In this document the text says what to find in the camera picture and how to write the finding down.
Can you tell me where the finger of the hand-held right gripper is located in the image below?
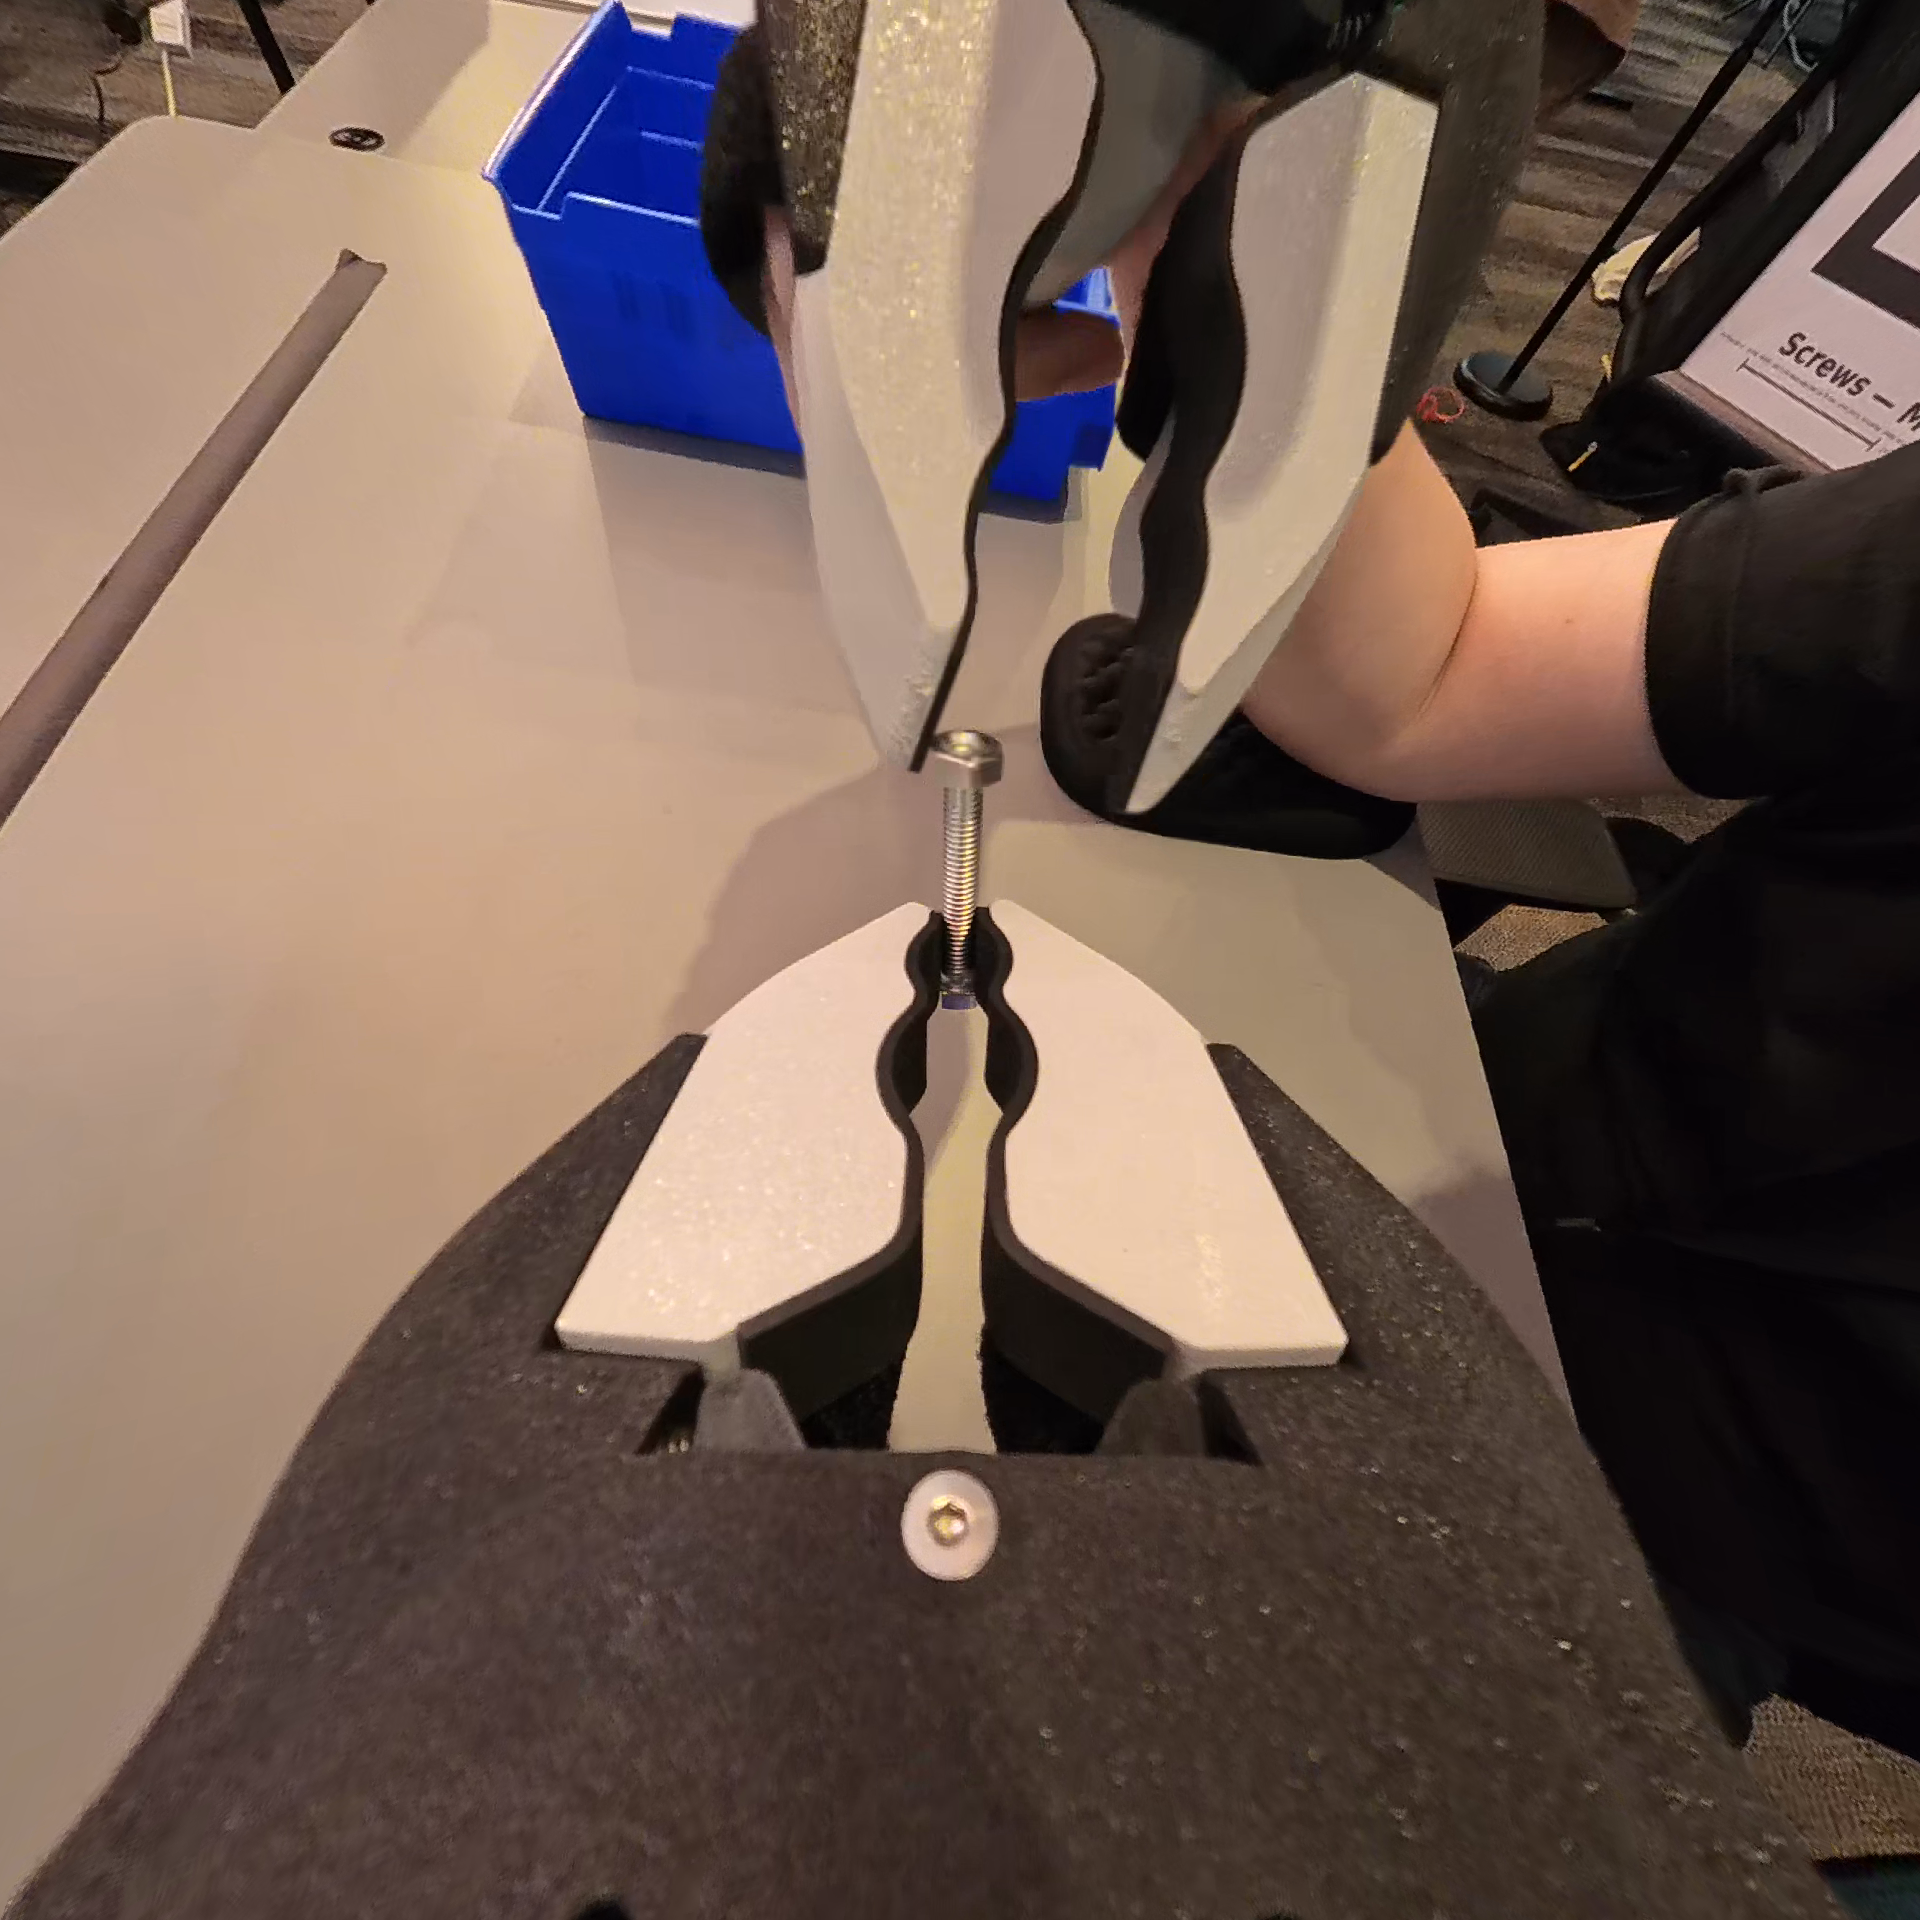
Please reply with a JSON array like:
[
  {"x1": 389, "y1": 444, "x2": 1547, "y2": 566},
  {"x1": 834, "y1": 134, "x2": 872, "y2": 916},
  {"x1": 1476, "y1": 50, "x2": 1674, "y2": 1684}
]
[
  {"x1": 1103, "y1": 66, "x2": 1443, "y2": 819},
  {"x1": 786, "y1": 0, "x2": 1107, "y2": 775}
]

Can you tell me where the person's black shirt torso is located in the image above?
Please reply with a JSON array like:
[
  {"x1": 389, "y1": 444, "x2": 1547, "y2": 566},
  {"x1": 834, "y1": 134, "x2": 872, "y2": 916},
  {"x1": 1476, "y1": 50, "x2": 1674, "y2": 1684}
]
[{"x1": 1460, "y1": 442, "x2": 1920, "y2": 1761}]

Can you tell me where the framed marker sign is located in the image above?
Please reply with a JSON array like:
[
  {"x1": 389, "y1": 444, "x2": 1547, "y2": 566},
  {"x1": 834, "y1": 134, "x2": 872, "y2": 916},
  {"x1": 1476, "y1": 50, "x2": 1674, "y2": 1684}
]
[{"x1": 1671, "y1": 83, "x2": 1920, "y2": 475}]

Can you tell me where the blue plastic bin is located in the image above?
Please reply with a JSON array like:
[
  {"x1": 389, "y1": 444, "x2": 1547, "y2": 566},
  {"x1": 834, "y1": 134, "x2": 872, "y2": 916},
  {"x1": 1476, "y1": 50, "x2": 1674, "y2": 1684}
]
[{"x1": 479, "y1": 0, "x2": 1119, "y2": 510}]

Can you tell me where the black pole stand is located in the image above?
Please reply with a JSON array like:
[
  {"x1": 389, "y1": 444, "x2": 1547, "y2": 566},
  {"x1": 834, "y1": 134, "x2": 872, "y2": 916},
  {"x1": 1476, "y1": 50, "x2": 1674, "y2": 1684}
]
[{"x1": 1448, "y1": 0, "x2": 1803, "y2": 423}]

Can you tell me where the person's right hand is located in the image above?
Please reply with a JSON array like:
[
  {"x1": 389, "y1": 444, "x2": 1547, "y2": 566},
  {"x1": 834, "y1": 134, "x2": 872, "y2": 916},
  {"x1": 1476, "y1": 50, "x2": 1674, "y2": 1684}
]
[{"x1": 1020, "y1": 119, "x2": 1258, "y2": 405}]

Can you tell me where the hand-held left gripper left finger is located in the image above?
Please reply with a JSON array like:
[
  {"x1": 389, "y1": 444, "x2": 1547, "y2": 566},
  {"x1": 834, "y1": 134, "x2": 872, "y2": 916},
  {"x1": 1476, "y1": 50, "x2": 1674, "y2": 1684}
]
[{"x1": 550, "y1": 901, "x2": 928, "y2": 1407}]

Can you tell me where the person's right forearm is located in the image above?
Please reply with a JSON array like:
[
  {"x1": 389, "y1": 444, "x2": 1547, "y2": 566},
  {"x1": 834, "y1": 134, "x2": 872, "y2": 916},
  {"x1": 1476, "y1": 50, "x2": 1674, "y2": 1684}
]
[{"x1": 1247, "y1": 420, "x2": 1685, "y2": 806}]

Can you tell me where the steel bolt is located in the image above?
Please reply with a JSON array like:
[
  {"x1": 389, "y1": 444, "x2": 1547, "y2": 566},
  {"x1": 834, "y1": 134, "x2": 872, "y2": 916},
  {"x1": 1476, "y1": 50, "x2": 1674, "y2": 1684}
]
[{"x1": 935, "y1": 737, "x2": 991, "y2": 1011}]

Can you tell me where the black mesh elbow pad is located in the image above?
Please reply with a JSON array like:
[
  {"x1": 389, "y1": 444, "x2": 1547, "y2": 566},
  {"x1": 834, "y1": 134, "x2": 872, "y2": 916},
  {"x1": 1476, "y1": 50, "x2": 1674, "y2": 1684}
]
[{"x1": 1038, "y1": 611, "x2": 1421, "y2": 861}]

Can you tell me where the black sign easel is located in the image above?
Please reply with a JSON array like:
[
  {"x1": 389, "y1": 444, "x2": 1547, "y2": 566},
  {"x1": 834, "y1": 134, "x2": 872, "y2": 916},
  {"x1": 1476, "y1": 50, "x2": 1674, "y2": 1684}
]
[{"x1": 1543, "y1": 59, "x2": 1863, "y2": 506}]

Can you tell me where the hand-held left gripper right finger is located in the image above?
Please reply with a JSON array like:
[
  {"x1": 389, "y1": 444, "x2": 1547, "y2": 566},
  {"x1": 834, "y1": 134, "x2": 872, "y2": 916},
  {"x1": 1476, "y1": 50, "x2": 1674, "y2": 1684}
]
[{"x1": 979, "y1": 897, "x2": 1354, "y2": 1407}]

